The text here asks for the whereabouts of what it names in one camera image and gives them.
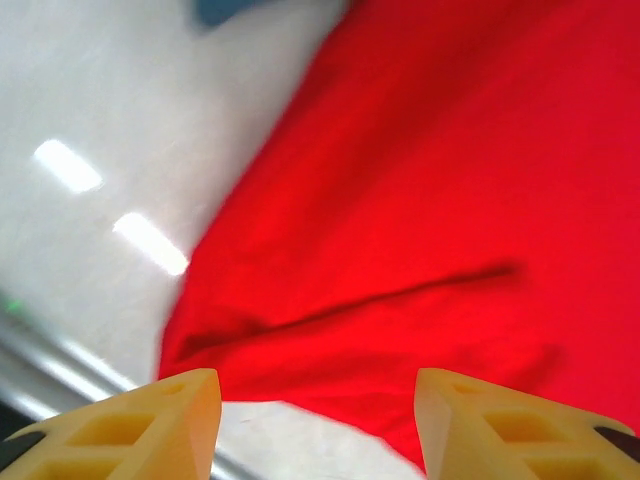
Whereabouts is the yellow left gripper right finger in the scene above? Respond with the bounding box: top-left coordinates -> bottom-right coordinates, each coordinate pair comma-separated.
416,368 -> 640,480

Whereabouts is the red t-shirt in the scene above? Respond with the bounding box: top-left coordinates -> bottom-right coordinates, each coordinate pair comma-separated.
157,0 -> 640,476

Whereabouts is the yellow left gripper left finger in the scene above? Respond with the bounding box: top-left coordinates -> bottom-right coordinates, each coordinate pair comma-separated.
0,368 -> 222,480

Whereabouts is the blue t-shirt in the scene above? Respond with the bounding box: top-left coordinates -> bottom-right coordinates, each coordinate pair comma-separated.
192,0 -> 281,34

